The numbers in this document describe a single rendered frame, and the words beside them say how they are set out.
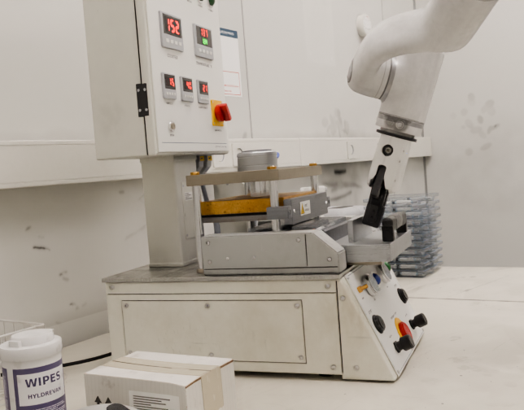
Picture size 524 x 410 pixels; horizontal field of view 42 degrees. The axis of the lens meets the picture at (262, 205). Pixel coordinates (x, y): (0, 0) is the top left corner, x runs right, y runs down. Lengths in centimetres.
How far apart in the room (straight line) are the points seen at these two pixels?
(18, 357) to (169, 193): 50
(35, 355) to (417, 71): 76
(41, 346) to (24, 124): 68
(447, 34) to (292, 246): 42
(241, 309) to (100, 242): 60
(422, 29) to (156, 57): 48
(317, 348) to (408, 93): 46
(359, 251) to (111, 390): 47
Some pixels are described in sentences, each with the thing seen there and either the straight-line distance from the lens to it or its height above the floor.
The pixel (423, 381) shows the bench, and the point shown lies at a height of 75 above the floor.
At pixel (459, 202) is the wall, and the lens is 370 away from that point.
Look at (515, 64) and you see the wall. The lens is 364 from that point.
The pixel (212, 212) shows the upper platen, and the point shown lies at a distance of 128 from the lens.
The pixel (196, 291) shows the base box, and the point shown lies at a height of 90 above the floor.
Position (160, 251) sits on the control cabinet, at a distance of 141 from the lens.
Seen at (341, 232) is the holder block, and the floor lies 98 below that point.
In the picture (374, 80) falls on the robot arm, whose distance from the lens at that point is 123.
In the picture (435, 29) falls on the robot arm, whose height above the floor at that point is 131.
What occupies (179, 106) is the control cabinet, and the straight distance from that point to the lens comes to 135.
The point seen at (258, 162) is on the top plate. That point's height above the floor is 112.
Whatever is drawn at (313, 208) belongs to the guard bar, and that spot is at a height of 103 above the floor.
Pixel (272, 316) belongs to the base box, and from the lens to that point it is 120.
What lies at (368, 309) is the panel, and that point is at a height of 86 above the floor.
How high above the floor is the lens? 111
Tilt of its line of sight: 3 degrees down
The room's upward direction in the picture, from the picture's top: 4 degrees counter-clockwise
